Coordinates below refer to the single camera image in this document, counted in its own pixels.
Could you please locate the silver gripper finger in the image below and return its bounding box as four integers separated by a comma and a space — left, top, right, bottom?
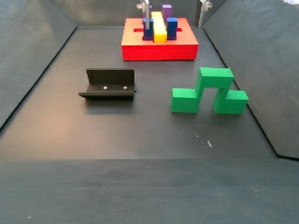
199, 0, 212, 26
136, 0, 151, 29

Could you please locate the green stepped block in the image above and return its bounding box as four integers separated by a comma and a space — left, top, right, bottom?
171, 67, 248, 115

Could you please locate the red wooden board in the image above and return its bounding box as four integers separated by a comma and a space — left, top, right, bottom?
121, 17, 199, 61

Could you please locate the purple block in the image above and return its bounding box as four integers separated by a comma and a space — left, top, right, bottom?
163, 4, 172, 21

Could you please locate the yellow block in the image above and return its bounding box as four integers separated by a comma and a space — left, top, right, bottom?
152, 11, 167, 43

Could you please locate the blue block right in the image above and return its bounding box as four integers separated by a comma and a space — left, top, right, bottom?
167, 17, 177, 40

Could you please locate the blue block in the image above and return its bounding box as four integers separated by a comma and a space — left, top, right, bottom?
167, 17, 177, 40
142, 18, 153, 40

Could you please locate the blue block left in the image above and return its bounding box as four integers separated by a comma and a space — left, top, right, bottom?
142, 18, 153, 40

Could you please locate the black angle bracket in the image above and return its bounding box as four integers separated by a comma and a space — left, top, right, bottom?
78, 68, 136, 99

